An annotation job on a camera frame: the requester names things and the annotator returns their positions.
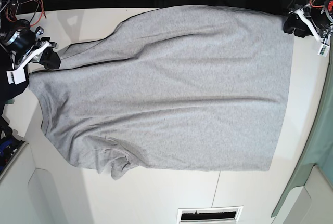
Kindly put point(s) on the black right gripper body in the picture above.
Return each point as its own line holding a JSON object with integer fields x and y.
{"x": 20, "y": 42}

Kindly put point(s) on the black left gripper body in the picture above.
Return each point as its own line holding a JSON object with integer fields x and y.
{"x": 319, "y": 12}

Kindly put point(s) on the grey t-shirt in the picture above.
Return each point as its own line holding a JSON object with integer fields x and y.
{"x": 186, "y": 87}

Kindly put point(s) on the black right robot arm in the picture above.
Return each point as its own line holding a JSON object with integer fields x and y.
{"x": 9, "y": 21}

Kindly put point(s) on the dark navy cloth pile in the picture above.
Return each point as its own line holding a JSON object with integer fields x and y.
{"x": 9, "y": 91}

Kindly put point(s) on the white vent grille slot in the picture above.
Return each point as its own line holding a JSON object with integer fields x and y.
{"x": 209, "y": 215}

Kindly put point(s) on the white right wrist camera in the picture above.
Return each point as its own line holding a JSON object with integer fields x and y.
{"x": 16, "y": 76}

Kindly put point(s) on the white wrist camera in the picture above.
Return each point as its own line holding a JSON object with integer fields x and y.
{"x": 323, "y": 50}
{"x": 16, "y": 76}

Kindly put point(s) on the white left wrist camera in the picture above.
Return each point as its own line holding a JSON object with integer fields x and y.
{"x": 323, "y": 50}

